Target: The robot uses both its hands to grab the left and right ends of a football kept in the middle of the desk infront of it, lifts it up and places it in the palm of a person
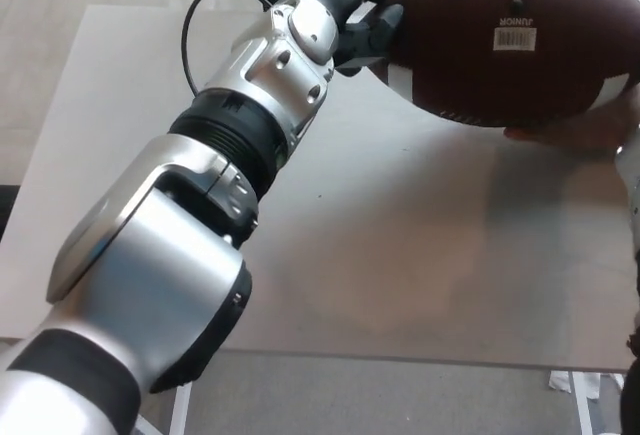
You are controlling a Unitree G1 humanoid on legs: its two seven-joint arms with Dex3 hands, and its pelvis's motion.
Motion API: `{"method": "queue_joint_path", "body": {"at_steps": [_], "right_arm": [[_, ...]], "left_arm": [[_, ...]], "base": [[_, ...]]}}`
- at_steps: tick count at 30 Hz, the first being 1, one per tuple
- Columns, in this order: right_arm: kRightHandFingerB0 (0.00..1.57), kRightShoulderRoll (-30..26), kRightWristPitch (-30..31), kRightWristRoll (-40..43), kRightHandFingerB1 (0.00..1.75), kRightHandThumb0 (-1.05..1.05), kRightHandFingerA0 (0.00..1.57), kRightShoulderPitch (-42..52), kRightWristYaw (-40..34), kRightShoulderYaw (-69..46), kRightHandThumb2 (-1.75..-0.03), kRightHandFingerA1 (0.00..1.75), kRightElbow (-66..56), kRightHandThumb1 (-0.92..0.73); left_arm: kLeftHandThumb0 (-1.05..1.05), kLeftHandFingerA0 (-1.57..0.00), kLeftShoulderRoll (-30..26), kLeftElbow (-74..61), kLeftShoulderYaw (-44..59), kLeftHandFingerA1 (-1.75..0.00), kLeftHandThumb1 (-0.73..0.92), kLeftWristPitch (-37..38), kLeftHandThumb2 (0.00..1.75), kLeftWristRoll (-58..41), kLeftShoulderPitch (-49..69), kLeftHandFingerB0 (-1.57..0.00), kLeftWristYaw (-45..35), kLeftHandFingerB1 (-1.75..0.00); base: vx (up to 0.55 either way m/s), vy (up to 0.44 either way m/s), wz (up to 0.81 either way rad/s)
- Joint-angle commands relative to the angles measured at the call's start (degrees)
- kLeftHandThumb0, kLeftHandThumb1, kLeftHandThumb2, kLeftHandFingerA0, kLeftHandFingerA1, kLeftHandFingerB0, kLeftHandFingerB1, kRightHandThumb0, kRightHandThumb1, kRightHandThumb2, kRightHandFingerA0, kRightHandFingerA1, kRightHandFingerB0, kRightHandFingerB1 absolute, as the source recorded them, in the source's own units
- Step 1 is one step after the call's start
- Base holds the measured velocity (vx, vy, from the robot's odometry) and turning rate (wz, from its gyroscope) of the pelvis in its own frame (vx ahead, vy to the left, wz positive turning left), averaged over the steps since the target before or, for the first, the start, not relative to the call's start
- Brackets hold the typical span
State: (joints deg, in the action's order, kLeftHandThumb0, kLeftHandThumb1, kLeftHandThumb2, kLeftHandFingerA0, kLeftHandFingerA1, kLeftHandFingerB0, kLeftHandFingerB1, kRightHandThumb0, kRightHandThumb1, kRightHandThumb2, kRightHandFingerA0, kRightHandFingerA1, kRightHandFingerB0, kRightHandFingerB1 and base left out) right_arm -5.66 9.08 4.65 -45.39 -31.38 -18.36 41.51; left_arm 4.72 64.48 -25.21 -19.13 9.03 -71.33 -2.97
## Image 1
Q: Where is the person's bare hand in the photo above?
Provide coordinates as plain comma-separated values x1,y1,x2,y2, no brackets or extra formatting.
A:
502,88,640,154

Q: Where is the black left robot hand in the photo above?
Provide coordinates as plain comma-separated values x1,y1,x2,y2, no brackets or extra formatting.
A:
298,0,406,77

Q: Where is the brown junior football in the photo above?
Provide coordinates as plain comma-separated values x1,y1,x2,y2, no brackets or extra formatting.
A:
387,0,640,129

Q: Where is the crumpled white paper scrap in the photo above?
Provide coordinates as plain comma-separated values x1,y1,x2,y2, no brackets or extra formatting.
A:
546,368,602,400

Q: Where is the white straight table leg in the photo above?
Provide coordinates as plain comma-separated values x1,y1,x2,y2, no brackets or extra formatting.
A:
170,380,194,435
571,368,600,435

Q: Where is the black object at floor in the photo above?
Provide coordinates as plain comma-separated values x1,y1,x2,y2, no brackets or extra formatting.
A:
0,183,21,244

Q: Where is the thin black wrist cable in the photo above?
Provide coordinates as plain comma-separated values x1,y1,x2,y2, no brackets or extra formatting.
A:
181,0,277,99

